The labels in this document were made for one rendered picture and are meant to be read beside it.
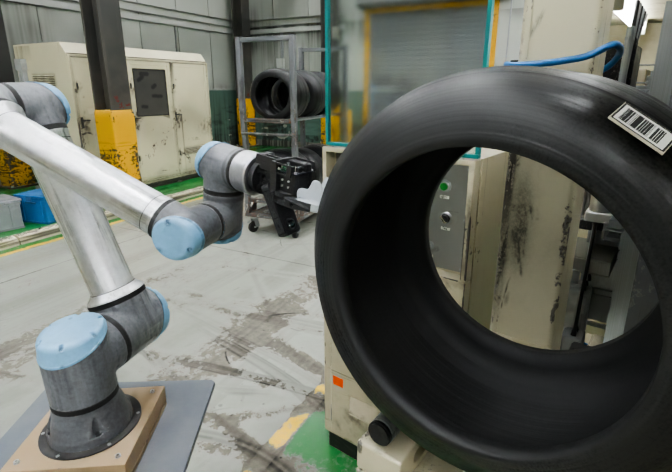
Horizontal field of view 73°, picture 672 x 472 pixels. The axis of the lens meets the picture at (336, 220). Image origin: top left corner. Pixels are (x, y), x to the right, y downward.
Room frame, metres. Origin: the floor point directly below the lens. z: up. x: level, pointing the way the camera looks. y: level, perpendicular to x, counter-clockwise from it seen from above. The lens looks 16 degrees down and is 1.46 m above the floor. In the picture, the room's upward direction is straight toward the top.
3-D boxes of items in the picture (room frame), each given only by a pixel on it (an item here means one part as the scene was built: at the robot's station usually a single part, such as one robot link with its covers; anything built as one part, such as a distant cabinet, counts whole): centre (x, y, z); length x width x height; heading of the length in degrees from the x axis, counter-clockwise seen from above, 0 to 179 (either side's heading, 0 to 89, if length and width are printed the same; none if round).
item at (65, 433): (0.95, 0.61, 0.71); 0.19 x 0.19 x 0.10
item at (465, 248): (1.59, -0.28, 0.63); 0.56 x 0.41 x 1.27; 53
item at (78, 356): (0.96, 0.61, 0.84); 0.17 x 0.15 x 0.18; 163
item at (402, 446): (0.78, -0.18, 0.84); 0.36 x 0.09 x 0.06; 143
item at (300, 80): (5.01, 0.40, 0.96); 1.36 x 0.71 x 1.92; 152
